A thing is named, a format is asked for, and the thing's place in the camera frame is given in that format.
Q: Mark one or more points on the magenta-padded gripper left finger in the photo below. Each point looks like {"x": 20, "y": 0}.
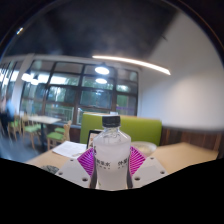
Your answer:
{"x": 86, "y": 161}

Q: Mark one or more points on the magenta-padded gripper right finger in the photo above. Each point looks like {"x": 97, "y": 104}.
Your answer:
{"x": 136, "y": 160}

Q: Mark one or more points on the clear water bottle black cap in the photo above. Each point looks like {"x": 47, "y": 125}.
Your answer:
{"x": 111, "y": 155}

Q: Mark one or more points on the white paper sheets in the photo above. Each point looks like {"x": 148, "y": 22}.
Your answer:
{"x": 70, "y": 149}

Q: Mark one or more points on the green upholstered bench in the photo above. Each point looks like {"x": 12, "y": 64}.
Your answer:
{"x": 143, "y": 128}

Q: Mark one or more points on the black-and-white speckled mug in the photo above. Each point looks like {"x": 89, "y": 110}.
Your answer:
{"x": 50, "y": 169}

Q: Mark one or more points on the group of green-seated wooden chairs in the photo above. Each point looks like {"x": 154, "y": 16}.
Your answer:
{"x": 55, "y": 136}

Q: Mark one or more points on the light wooden dining table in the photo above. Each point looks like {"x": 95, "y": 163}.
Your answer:
{"x": 45, "y": 119}

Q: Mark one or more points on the person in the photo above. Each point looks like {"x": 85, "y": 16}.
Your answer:
{"x": 6, "y": 116}

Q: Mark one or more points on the round pendant lamp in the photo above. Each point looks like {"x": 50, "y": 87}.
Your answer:
{"x": 102, "y": 70}

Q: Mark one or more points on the black pendant lamp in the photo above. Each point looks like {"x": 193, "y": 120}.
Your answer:
{"x": 34, "y": 81}
{"x": 26, "y": 77}

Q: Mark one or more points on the long curved ceiling light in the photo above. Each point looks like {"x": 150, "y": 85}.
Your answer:
{"x": 133, "y": 61}

